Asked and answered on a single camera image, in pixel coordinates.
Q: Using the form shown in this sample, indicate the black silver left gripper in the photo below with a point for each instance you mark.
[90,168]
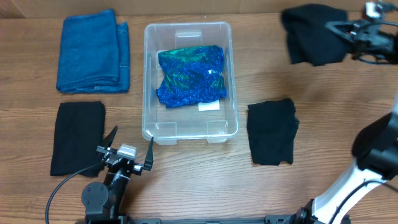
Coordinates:
[149,162]

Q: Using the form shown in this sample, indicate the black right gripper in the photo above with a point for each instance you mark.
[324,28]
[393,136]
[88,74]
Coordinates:
[357,35]

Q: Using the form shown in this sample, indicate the black cloth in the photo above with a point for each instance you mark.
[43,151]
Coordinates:
[272,128]
[79,129]
[308,40]

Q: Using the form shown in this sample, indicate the clear plastic storage bin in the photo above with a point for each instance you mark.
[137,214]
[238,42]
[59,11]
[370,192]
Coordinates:
[168,126]

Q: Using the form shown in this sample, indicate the shiny blue green cloth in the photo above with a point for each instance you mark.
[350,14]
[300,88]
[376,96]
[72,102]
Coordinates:
[192,75]

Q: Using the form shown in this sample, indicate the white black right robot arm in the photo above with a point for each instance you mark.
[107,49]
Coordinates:
[375,147]

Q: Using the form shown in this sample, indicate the white label in bin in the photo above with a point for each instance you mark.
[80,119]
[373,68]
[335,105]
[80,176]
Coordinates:
[211,106]

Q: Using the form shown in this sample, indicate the folded blue denim jeans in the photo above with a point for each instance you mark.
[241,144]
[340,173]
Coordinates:
[94,54]

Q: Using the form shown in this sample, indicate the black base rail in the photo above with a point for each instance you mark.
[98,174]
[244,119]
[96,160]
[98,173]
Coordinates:
[266,220]

